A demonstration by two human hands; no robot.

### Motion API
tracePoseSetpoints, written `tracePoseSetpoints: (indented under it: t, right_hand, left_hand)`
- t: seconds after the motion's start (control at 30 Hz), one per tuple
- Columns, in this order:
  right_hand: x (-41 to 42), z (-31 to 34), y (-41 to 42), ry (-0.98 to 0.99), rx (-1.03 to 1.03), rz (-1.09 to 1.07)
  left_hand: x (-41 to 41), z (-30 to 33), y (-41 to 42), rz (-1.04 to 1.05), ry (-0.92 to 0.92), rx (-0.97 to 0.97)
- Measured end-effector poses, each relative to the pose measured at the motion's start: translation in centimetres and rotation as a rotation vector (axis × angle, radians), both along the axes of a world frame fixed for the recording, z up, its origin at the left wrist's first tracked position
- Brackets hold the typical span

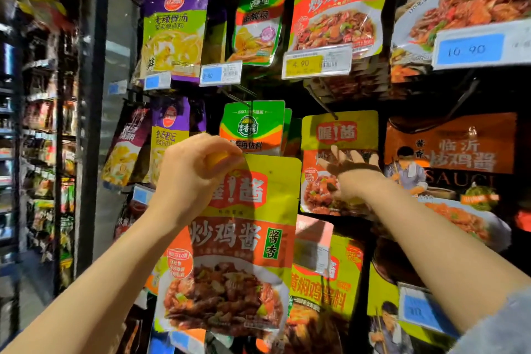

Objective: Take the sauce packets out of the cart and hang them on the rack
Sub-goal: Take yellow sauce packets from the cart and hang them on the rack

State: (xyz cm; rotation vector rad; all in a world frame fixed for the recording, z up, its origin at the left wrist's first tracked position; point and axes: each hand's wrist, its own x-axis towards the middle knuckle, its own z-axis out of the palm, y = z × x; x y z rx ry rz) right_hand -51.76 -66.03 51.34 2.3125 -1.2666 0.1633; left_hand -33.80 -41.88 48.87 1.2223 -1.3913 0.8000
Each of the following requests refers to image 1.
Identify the person's left forearm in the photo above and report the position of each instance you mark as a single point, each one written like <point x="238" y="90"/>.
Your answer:
<point x="95" y="295"/>

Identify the yellow-green sauce packet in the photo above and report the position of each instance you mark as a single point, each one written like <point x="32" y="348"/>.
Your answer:
<point x="240" y="241"/>

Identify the stack of small green packets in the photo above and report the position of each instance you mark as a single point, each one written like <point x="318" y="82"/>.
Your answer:
<point x="257" y="22"/>

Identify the black display shelf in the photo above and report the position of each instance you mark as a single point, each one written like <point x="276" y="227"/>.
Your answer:
<point x="415" y="98"/>

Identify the person's right forearm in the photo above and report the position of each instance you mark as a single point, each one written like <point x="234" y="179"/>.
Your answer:
<point x="435" y="250"/>

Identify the stack of lime orange packets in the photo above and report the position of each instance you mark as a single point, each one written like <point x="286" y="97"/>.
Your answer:
<point x="327" y="287"/>

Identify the person's left hand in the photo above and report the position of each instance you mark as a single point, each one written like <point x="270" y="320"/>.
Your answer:
<point x="195" y="179"/>

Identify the stack of green orange packets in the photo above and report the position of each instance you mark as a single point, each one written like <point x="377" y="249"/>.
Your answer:
<point x="253" y="125"/>

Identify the stack of green chef packets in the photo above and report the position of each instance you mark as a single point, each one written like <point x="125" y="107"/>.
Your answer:
<point x="456" y="1"/>

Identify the person's right hand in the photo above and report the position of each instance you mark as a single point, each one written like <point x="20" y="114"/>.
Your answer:
<point x="361" y="183"/>

